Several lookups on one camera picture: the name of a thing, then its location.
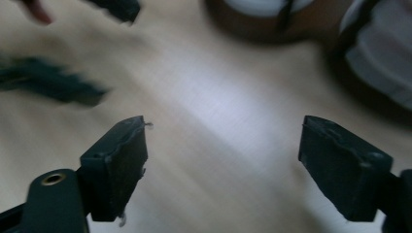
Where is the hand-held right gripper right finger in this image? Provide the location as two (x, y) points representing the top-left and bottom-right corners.
(297, 115), (395, 222)

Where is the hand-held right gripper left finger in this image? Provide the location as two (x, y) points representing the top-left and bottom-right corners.
(80, 115), (149, 222)

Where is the stack of white paper cups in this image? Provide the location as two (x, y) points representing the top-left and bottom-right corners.
(342, 0), (412, 112)

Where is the wooden base wire cup holder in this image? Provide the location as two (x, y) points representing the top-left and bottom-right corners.
(326, 0), (412, 128)

